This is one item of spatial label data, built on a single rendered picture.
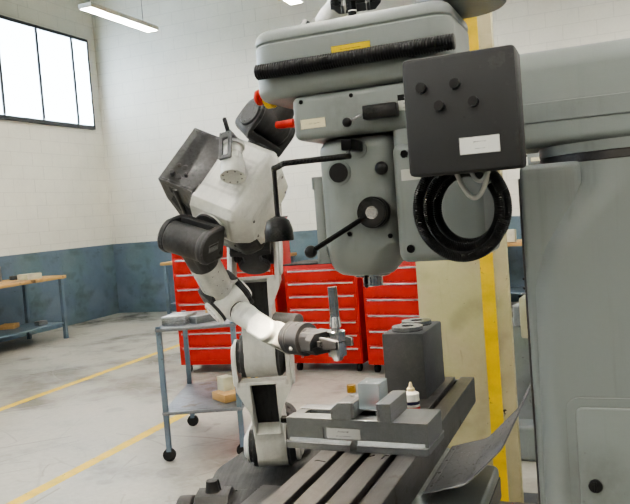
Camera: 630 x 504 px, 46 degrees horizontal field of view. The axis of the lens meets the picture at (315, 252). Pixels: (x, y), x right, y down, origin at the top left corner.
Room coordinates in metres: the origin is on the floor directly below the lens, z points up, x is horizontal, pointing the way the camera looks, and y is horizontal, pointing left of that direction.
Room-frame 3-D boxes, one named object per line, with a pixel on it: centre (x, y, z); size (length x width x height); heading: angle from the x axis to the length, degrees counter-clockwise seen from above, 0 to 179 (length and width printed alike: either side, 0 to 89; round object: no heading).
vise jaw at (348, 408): (1.74, -0.06, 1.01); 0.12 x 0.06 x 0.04; 156
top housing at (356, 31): (1.77, -0.15, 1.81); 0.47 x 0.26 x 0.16; 68
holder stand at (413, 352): (2.19, -0.27, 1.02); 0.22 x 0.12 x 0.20; 157
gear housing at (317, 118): (1.76, -0.17, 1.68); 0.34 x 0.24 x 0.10; 68
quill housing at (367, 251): (1.77, -0.14, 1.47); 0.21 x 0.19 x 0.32; 158
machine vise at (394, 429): (1.73, -0.08, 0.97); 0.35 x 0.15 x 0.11; 66
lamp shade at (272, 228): (1.85, 0.09, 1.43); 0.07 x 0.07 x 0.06
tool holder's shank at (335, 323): (1.88, -0.04, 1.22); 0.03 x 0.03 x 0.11
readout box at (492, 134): (1.35, -0.29, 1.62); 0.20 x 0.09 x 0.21; 68
